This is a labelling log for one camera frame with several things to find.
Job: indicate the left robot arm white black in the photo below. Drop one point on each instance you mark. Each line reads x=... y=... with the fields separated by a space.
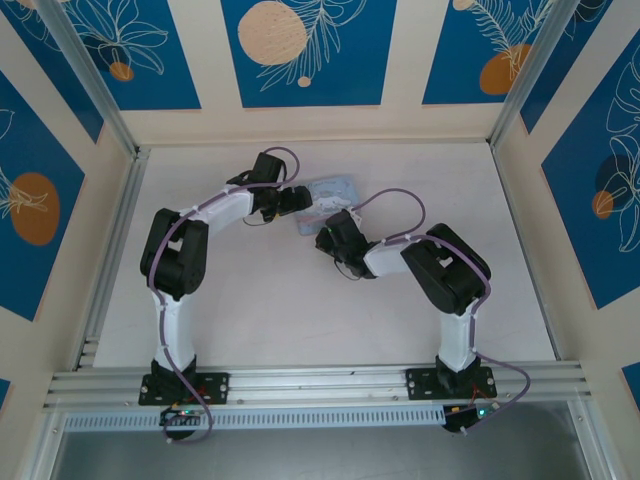
x=225 y=205

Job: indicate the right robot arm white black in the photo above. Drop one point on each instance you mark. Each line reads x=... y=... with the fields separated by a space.
x=385 y=260

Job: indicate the right circuit board green light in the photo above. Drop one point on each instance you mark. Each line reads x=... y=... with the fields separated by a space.
x=472 y=417

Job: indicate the circuit board green light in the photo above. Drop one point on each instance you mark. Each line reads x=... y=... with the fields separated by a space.
x=182 y=414
x=472 y=417

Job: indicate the left circuit board green light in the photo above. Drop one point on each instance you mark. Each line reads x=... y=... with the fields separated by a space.
x=182 y=414

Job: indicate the aluminium rail frame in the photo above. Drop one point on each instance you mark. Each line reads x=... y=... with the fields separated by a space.
x=325 y=380

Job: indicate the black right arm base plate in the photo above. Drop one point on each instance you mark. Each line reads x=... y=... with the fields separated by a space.
x=417 y=382

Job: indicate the aluminium side rail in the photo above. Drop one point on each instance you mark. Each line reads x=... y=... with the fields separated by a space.
x=112 y=240

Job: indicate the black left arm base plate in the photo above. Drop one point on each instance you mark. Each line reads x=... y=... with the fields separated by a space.
x=220 y=387

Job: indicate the aluminium corner post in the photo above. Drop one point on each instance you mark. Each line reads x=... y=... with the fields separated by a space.
x=88 y=75
x=532 y=75

